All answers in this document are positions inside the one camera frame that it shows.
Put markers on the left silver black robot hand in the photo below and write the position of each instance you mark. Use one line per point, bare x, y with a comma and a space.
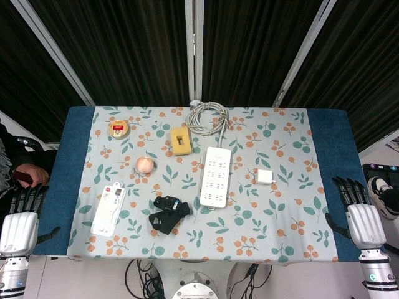
18, 232

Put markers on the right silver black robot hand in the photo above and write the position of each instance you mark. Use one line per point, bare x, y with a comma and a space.
366, 225

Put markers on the white power adapter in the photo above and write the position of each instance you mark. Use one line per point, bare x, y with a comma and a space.
265, 177

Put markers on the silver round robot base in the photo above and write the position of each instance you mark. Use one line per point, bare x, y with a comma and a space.
194, 289

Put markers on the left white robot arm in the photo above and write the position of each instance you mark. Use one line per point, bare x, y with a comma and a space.
12, 274

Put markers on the floral grey tablecloth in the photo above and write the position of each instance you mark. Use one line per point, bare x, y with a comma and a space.
280, 218

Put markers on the white power strip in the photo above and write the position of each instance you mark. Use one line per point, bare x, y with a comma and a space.
215, 177

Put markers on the black and white sneaker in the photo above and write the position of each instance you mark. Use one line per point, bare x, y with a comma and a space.
385, 199

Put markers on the blue table cover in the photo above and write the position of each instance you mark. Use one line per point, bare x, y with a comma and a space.
53, 193

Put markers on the black screen device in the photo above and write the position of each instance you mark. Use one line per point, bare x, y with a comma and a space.
374, 171

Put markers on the person in black jacket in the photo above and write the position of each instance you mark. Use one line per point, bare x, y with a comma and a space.
18, 149

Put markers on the white packaged ruler set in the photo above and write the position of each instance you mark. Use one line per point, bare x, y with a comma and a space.
107, 211

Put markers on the round gold tin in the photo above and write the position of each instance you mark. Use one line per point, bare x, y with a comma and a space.
118, 130

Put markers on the pink ball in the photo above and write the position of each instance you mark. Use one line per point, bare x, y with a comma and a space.
145, 165

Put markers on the black curtain panel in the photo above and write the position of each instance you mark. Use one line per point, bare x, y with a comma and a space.
358, 78
124, 46
25, 78
249, 46

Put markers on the yellow sponge with cutout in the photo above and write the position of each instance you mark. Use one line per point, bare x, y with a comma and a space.
180, 149

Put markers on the white slanted frame post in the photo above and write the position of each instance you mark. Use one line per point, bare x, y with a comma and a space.
53, 50
302, 53

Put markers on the white upright frame post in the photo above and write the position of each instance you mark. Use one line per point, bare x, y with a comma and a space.
193, 46

